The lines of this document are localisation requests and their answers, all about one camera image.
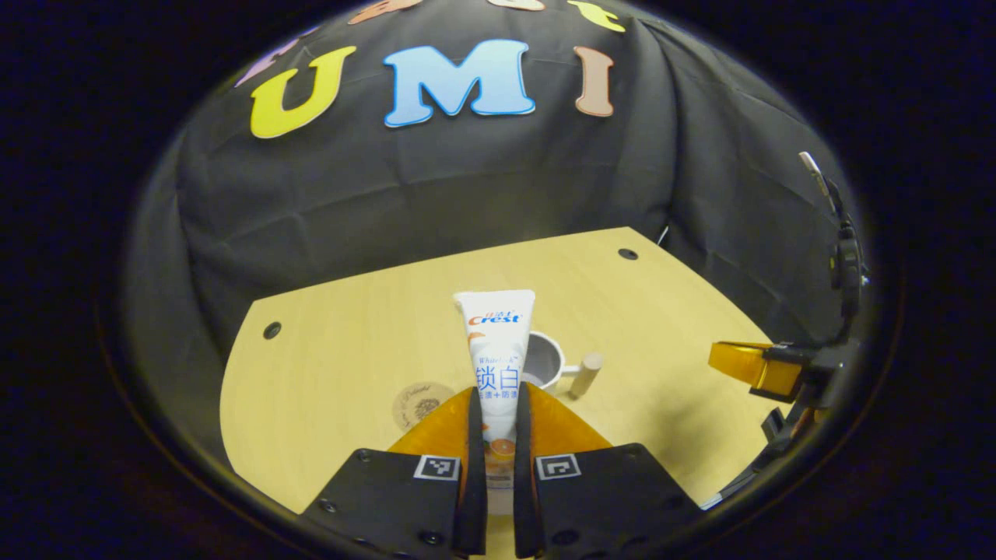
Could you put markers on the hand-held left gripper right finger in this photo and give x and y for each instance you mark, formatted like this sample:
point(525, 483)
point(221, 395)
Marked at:
point(523, 474)

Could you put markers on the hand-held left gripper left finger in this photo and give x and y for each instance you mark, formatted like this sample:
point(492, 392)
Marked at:
point(473, 467)

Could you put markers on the light wooden desktop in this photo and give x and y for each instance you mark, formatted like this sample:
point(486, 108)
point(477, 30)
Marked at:
point(342, 342)

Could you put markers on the white toothpaste tube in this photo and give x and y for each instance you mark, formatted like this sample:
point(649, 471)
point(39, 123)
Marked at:
point(498, 350)

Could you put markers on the round cork coaster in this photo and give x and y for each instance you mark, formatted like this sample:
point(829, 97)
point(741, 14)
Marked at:
point(416, 404)

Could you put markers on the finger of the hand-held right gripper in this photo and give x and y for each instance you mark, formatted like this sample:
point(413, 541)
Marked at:
point(751, 362)

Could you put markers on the black backdrop cloth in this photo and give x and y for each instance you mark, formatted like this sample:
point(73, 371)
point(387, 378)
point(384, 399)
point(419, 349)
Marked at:
point(467, 179)

